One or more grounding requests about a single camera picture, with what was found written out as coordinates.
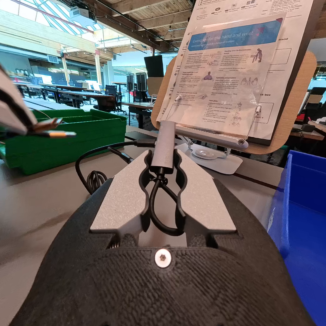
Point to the tan board panel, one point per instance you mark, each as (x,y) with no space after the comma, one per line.
(154,85)

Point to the white instruction sheet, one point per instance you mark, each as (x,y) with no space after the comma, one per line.
(290,25)

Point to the black monitor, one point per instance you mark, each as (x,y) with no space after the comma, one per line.
(130,82)
(141,81)

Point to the black office chair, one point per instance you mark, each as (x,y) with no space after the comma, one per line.
(112,94)

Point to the green plastic bin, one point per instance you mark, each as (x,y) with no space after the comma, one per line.
(76,142)

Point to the dark wooden desk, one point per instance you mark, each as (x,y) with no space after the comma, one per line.
(86,95)

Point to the white ceiling unit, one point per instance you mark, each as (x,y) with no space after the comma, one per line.
(79,13)

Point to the black standing panel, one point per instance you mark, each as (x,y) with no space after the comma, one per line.
(153,66)

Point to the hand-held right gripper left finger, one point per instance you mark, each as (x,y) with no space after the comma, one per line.
(117,203)

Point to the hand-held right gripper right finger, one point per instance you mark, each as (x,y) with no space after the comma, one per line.
(206,203)

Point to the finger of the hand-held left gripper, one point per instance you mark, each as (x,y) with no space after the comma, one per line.
(17,94)
(12,117)

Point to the blue plastic bin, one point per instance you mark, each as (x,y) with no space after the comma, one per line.
(300,229)

